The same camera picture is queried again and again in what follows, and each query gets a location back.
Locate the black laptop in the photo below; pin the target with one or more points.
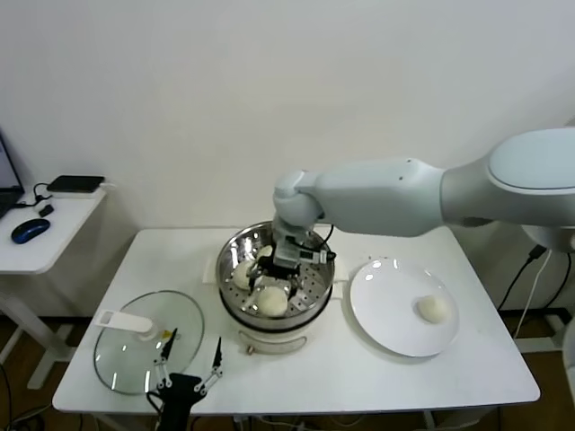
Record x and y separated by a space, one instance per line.
6 199

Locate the blue black computer mouse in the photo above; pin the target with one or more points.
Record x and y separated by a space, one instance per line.
29 231

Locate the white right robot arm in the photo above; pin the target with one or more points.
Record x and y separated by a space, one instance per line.
382 197

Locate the black flat box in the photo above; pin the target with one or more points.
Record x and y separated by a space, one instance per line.
75 184

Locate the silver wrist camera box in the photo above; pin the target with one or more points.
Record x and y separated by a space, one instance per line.
312 256

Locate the small black adapter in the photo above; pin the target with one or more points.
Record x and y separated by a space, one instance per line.
45 212

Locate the stainless steel steamer basket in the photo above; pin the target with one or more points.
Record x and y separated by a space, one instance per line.
316 280

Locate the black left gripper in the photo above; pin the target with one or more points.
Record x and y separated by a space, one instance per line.
177 389

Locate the white desk with bag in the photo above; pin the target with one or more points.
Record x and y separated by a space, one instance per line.
539 346

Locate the white round plate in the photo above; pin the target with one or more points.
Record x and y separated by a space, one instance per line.
386 292

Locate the white electric cooking pot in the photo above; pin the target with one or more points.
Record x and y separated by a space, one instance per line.
269 339

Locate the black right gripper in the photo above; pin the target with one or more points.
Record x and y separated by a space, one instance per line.
278 270

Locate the white steamed baozi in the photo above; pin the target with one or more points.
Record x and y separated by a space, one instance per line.
271 301
432 309
242 275
265 251

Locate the white flat box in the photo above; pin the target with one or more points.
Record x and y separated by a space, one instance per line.
76 196

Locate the white side desk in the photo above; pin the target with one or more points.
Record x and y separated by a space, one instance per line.
58 242

